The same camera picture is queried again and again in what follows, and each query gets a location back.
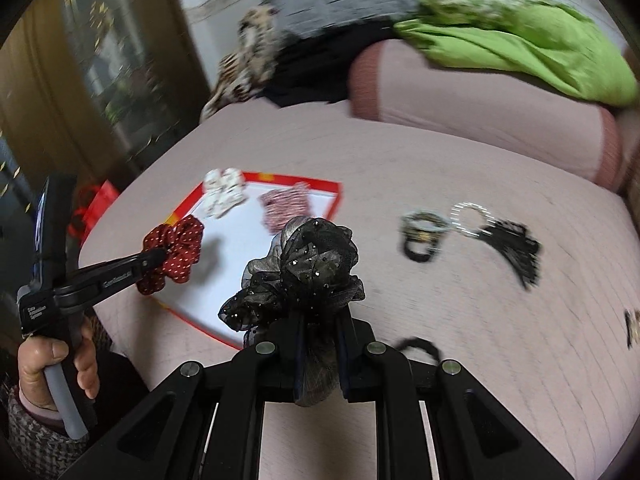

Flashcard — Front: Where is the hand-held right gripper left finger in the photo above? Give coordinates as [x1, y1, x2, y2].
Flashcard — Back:
[60, 316, 307, 480]

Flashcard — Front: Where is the wooden door with glass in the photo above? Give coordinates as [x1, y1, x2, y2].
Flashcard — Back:
[0, 0, 211, 241]

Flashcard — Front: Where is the red bag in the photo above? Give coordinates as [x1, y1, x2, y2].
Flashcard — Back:
[70, 180, 121, 241]

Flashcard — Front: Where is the leaf print blanket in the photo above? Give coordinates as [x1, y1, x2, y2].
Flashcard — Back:
[200, 5, 281, 121]

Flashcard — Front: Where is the black sheer scrunchie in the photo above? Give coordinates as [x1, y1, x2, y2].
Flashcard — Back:
[218, 216, 366, 407]

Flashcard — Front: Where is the person's left hand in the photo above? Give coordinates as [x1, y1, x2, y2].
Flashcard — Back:
[17, 316, 101, 413]

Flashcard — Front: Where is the person's left forearm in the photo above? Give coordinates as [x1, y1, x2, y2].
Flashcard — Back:
[0, 380, 93, 480]

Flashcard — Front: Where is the gold and black bracelet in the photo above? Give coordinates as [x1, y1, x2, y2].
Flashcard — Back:
[401, 210, 448, 237]

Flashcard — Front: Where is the green patterned cloth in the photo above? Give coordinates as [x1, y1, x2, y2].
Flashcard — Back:
[422, 0, 546, 26]

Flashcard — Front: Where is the red cardboard box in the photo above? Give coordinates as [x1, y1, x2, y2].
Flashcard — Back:
[155, 172, 344, 351]

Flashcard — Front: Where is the black hair claw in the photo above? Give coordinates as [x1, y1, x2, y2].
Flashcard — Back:
[480, 220, 543, 291]

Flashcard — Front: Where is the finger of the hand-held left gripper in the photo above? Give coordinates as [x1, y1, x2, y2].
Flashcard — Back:
[52, 249, 168, 313]

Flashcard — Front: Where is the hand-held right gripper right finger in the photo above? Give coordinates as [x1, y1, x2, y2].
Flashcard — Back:
[339, 319, 576, 480]

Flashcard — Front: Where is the green blanket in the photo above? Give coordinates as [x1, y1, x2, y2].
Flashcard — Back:
[394, 0, 640, 108]

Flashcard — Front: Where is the black cloth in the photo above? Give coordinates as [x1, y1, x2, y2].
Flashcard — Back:
[262, 20, 401, 108]

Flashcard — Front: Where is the pearl bead bracelet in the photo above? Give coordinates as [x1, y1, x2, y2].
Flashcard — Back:
[448, 201, 496, 238]

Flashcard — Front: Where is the pink bolster pillow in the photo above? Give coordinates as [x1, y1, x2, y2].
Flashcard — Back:
[348, 40, 623, 188]

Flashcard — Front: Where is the black hair tie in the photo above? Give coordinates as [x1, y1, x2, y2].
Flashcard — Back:
[395, 337, 442, 363]
[400, 232, 443, 263]

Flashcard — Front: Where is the red polka dot scrunchie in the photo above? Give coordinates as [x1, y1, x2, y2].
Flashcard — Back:
[136, 214, 206, 296]

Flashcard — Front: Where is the red plaid scrunchie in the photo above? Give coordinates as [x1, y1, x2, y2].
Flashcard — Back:
[258, 182, 311, 233]

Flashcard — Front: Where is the white scrunchie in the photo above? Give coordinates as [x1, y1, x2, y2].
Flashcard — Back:
[202, 167, 248, 220]

